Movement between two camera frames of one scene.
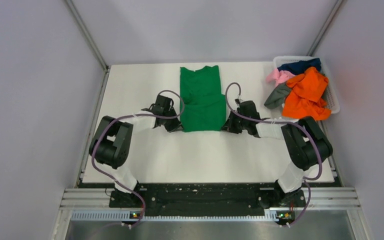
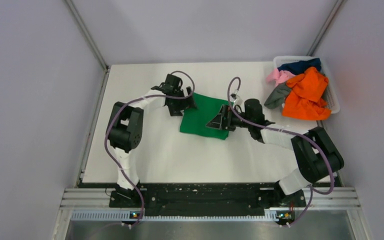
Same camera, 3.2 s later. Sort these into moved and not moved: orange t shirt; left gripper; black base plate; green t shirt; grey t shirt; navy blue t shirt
Moved: green t shirt; left gripper
Not moved: navy blue t shirt; grey t shirt; orange t shirt; black base plate
